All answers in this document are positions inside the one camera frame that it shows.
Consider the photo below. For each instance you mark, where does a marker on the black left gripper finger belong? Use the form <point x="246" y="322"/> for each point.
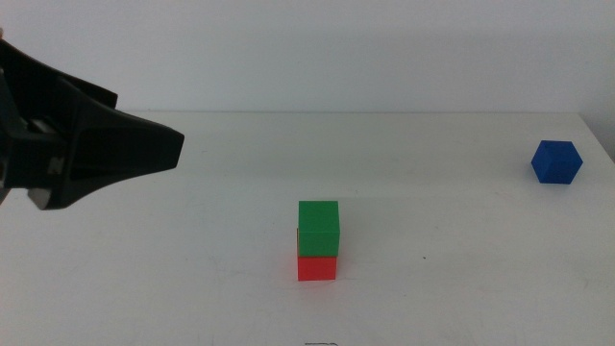
<point x="96" y="95"/>
<point x="120" y="144"/>

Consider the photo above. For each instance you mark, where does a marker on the green cube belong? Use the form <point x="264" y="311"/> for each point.
<point x="318" y="228"/>

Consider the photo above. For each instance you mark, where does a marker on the red cube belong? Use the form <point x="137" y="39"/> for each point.
<point x="317" y="269"/>

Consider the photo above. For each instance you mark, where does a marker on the blue cube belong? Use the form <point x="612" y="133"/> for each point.
<point x="556" y="163"/>

